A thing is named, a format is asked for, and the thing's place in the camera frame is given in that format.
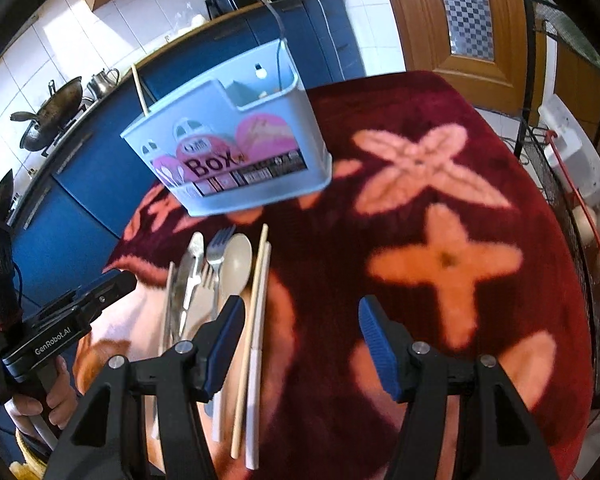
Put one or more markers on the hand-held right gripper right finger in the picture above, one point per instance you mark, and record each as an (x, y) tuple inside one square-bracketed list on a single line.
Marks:
[(377, 342)]

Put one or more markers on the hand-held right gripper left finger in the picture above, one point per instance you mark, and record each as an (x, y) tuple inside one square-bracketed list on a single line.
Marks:
[(226, 342)]

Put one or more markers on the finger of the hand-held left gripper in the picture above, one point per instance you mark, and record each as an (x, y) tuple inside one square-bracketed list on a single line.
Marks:
[(111, 287)]

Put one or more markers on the metal chopstick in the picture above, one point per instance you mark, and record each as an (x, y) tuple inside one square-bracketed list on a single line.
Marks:
[(169, 300)]

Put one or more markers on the metal knife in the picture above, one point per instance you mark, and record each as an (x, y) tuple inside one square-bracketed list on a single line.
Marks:
[(192, 260)]

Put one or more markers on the large metal fork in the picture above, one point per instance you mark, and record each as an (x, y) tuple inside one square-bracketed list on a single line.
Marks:
[(219, 252)]

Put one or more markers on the blue plastic utensil box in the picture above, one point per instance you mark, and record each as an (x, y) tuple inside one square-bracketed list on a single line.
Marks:
[(290, 110)]

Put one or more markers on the person's left hand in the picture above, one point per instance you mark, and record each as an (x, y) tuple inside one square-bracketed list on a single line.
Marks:
[(61, 396)]

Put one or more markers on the blue kitchen cabinets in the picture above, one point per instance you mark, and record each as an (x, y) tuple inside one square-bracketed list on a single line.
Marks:
[(80, 180)]

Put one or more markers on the red floral blanket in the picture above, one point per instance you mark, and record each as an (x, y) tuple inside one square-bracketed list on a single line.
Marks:
[(330, 240)]

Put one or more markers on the dark metal wok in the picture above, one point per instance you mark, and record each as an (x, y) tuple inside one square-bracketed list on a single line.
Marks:
[(55, 110)]

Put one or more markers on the metal kettle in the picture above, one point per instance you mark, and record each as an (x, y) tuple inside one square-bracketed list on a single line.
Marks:
[(100, 85)]

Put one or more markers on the white plastic appliance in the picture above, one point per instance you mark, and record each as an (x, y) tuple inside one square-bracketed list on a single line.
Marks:
[(575, 155)]

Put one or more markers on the white plastic bag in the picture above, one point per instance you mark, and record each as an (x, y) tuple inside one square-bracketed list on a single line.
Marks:
[(190, 20)]

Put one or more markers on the thin dark metal utensil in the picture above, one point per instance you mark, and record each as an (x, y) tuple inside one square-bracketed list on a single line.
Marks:
[(276, 35)]

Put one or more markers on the wooden door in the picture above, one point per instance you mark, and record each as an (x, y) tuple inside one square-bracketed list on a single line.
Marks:
[(420, 20)]

